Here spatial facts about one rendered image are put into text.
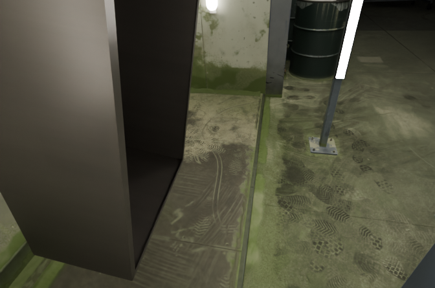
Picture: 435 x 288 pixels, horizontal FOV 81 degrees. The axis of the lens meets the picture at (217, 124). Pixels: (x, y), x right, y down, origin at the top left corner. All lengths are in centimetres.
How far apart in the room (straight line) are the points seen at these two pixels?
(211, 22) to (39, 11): 227
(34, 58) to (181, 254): 122
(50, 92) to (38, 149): 17
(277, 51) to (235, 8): 57
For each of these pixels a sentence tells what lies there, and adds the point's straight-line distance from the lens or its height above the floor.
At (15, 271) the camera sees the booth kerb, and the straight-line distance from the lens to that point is 176.
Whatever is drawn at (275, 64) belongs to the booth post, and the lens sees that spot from 271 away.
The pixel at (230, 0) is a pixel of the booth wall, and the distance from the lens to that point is 259.
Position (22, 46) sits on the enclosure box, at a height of 124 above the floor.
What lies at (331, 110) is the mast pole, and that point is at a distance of 203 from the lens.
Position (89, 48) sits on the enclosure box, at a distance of 45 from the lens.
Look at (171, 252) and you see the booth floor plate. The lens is 153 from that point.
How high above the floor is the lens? 135
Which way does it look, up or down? 34 degrees down
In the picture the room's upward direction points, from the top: 4 degrees counter-clockwise
